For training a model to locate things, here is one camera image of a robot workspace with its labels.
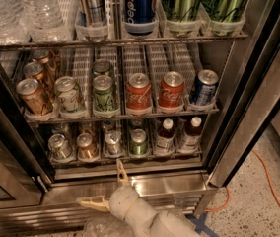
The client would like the slim silver plaid can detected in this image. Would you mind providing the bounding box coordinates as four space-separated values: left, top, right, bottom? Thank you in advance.
81 0 107 27

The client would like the red coca-cola can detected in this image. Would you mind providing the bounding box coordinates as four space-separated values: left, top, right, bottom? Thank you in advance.
159 71 184 108
127 73 151 110

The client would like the green can front middle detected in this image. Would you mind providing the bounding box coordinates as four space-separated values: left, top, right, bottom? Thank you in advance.
93 75 117 112

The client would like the red coca-cola can right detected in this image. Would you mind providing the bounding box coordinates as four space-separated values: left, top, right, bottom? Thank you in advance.
159 71 184 108

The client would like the silver blue can bottom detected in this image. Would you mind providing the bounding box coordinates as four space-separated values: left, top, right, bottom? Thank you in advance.
105 130 121 157

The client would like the blue can middle shelf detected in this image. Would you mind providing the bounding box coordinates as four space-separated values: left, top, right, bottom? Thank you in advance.
189 69 219 106

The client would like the green can behind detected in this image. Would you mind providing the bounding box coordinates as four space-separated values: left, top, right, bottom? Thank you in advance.
92 59 114 78

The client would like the gold can row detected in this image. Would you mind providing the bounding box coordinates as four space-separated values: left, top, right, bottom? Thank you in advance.
31 49 61 81
23 62 54 103

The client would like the brown bottle white cap left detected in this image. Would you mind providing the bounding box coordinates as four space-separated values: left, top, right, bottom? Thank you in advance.
155 118 175 156

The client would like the green can bottom shelf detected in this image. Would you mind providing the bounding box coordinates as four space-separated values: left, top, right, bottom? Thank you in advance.
129 129 147 156

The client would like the clear plastic wrap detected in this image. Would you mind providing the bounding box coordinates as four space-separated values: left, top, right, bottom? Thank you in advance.
83 214 133 237

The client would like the fridge door right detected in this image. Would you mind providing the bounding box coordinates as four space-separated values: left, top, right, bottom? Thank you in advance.
204 0 280 188

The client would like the orange power cable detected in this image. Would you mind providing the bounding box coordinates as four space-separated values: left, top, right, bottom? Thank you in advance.
204 149 280 223

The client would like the green can shelf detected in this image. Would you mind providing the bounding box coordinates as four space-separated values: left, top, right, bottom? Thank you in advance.
162 0 201 22
129 129 147 156

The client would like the red coca-cola can left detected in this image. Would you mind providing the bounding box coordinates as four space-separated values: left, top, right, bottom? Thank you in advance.
127 73 151 110

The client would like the blue floor tape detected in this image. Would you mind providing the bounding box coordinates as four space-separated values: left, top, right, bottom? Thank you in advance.
186 212 219 237

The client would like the gold can back row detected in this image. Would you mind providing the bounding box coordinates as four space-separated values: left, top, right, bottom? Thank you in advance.
31 49 61 81

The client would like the green can top shelf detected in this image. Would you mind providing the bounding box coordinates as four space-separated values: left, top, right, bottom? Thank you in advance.
162 0 201 22

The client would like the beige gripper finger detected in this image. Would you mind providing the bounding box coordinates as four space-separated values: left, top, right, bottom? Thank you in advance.
76 196 110 212
116 159 130 186

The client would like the gold can middle row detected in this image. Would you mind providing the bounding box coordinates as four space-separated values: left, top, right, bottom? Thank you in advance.
23 62 54 103

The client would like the silver can bottom left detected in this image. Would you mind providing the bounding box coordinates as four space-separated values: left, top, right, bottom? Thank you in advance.
48 133 72 160

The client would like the green can top right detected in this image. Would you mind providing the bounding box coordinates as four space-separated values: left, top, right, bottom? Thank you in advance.
201 0 248 23

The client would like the fridge glass door left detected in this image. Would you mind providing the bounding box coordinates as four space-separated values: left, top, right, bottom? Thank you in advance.
0 82 44 211

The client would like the brown bottle white cap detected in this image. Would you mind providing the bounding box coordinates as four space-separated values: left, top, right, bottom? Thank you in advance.
155 118 175 156
178 117 202 153

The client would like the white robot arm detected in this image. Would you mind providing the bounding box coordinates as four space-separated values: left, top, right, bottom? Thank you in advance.
76 159 201 237

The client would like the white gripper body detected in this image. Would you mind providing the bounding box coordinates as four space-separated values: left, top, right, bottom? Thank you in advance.
109 186 140 221

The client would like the orange can bottom shelf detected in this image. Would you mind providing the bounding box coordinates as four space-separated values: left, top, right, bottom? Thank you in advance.
77 133 99 162

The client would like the white green can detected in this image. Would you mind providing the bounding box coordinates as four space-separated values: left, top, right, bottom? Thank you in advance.
54 76 85 113

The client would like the gold can front left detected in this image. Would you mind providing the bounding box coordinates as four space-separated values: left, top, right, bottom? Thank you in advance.
16 78 53 116

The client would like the blue pepsi can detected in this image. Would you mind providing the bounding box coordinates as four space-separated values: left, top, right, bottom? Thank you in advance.
124 0 156 36

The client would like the brown bottle white cap right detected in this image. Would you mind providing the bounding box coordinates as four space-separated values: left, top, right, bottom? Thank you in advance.
178 117 202 153

